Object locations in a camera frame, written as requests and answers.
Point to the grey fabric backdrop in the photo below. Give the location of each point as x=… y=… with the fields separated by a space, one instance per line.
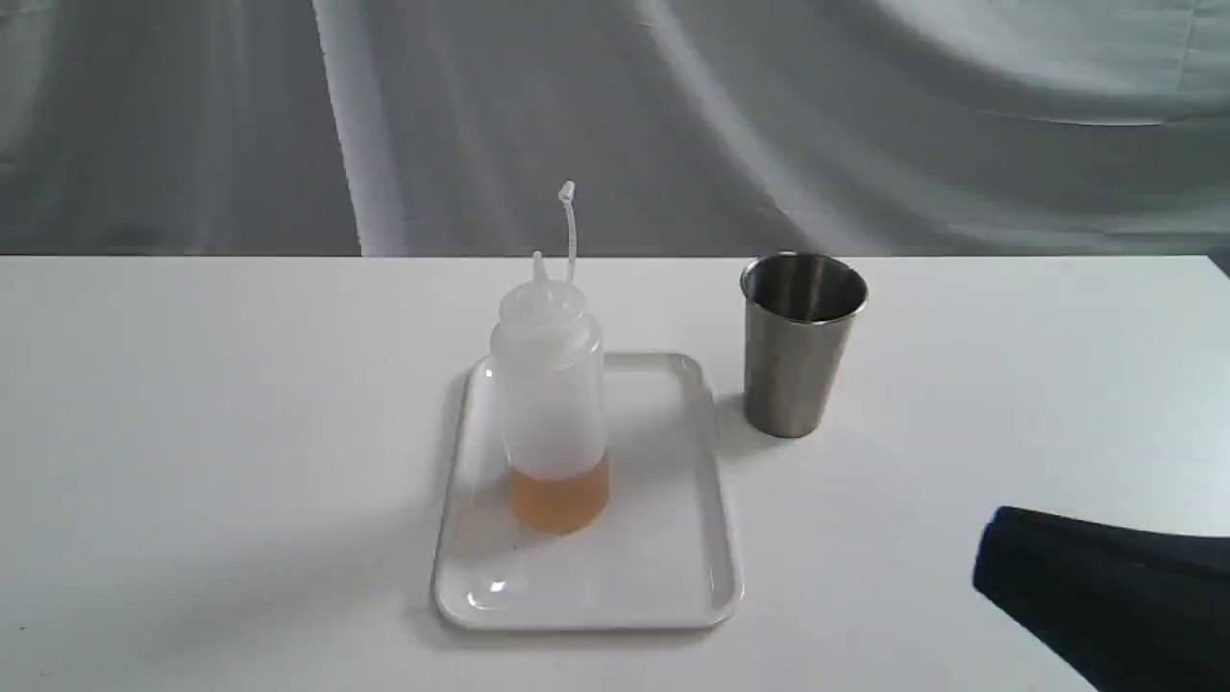
x=691 y=128

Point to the clear plastic squeeze bottle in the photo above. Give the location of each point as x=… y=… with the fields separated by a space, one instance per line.
x=546 y=360

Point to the stainless steel cup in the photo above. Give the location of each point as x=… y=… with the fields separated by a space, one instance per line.
x=799 y=309

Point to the white rectangular plastic tray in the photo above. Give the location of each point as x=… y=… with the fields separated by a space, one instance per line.
x=661 y=556

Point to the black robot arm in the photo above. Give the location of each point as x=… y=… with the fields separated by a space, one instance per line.
x=1128 y=610

